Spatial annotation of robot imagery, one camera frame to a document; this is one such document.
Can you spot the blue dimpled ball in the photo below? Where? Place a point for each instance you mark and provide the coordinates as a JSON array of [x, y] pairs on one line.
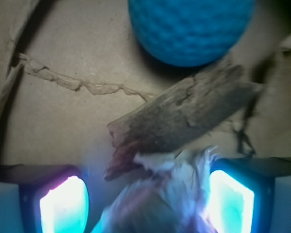
[[189, 33]]

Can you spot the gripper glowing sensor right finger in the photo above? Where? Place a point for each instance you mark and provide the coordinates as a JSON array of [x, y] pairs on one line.
[[251, 195]]

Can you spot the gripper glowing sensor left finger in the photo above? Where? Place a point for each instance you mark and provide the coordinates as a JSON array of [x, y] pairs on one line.
[[42, 199]]

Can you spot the brown paper bag tray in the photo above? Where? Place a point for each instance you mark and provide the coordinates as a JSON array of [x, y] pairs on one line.
[[90, 41]]

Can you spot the brown wood bark piece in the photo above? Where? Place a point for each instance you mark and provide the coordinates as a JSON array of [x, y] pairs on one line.
[[184, 112]]

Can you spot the white paper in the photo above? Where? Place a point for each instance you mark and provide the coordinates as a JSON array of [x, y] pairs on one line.
[[173, 199]]

